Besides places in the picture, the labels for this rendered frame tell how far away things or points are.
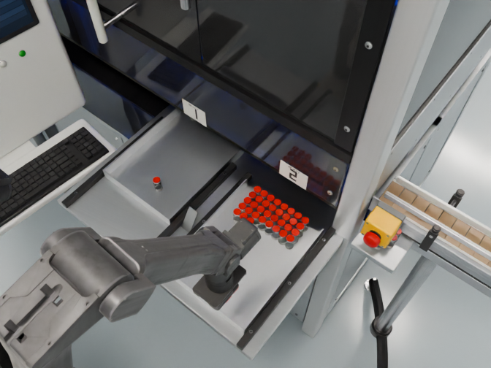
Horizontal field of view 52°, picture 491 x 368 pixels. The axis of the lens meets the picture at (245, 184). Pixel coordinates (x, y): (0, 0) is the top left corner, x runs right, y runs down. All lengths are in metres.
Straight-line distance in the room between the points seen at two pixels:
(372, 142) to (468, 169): 1.77
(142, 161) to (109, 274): 1.00
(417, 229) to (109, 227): 0.82
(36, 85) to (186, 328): 1.14
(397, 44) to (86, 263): 0.59
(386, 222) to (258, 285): 0.35
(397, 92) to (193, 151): 0.76
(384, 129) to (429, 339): 1.42
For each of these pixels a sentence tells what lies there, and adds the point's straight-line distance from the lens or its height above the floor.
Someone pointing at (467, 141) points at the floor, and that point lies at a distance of 2.89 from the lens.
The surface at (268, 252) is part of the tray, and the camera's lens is 1.33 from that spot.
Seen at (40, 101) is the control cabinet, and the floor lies 0.93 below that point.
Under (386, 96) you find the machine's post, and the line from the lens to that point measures 0.94.
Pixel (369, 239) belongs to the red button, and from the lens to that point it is 1.23.
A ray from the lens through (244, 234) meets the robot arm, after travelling 0.95.
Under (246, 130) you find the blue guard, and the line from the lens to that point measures 1.29.
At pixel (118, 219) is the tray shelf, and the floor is 0.88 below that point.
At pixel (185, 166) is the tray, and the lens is 1.48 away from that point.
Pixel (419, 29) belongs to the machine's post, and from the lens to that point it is 0.83.
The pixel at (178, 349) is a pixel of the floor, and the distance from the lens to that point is 2.17.
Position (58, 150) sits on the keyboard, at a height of 0.83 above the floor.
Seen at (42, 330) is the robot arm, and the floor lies 1.60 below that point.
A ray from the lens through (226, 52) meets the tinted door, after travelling 1.17.
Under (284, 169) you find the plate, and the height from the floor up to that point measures 1.02.
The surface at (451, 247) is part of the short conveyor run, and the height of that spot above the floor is 0.93.
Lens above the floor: 2.08
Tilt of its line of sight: 57 degrees down
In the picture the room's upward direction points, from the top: straight up
